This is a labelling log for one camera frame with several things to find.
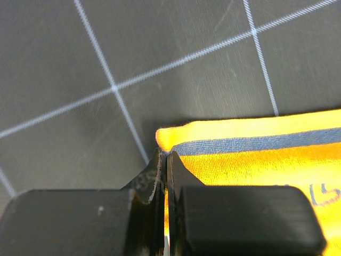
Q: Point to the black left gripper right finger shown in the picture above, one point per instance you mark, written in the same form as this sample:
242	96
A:
238	220

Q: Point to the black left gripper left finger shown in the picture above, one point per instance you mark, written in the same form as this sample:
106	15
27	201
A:
126	221

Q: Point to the yellow and blue cat towel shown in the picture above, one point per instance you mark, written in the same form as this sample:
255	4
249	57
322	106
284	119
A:
297	150

